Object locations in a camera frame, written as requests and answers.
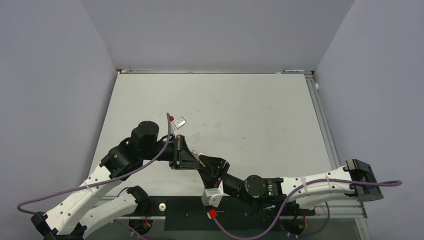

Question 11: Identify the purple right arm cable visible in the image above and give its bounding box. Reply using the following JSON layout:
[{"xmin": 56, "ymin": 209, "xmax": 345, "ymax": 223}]
[{"xmin": 206, "ymin": 178, "xmax": 403, "ymax": 240}]

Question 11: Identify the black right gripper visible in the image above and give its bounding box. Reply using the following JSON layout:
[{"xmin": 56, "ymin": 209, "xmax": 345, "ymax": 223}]
[{"xmin": 199, "ymin": 153, "xmax": 255, "ymax": 204}]

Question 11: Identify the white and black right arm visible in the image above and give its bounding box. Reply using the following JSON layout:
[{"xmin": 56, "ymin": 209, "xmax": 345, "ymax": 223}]
[{"xmin": 198, "ymin": 154, "xmax": 384, "ymax": 214}]

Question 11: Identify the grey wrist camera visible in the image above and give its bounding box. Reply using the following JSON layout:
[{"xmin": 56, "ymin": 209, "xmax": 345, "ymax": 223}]
[
  {"xmin": 171, "ymin": 116, "xmax": 187, "ymax": 130},
  {"xmin": 201, "ymin": 181, "xmax": 224, "ymax": 208}
]

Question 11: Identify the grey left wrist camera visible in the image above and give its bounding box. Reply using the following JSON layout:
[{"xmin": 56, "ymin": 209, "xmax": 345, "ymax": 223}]
[{"xmin": 171, "ymin": 116, "xmax": 187, "ymax": 130}]

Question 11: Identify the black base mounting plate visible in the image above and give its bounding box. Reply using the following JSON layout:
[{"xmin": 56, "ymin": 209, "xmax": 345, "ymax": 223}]
[{"xmin": 115, "ymin": 196, "xmax": 316, "ymax": 232}]

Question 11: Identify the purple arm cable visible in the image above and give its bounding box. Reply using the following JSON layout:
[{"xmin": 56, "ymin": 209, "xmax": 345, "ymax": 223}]
[
  {"xmin": 206, "ymin": 178, "xmax": 403, "ymax": 240},
  {"xmin": 16, "ymin": 112, "xmax": 175, "ymax": 216}
]

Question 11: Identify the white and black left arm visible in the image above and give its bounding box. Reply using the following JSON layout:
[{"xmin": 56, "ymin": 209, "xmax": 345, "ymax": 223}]
[{"xmin": 30, "ymin": 117, "xmax": 201, "ymax": 240}]

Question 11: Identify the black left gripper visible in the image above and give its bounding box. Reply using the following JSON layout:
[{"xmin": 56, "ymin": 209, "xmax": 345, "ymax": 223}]
[{"xmin": 141, "ymin": 134, "xmax": 203, "ymax": 170}]

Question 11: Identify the large metal keyring organizer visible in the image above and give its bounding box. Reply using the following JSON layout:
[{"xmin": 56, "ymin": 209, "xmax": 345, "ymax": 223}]
[{"xmin": 191, "ymin": 150, "xmax": 206, "ymax": 168}]

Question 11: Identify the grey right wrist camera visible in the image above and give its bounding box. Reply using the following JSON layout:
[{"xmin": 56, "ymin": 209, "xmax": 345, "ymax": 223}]
[{"xmin": 201, "ymin": 181, "xmax": 224, "ymax": 208}]

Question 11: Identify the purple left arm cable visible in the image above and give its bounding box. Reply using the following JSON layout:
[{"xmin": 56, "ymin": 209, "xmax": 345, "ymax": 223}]
[{"xmin": 16, "ymin": 112, "xmax": 175, "ymax": 216}]

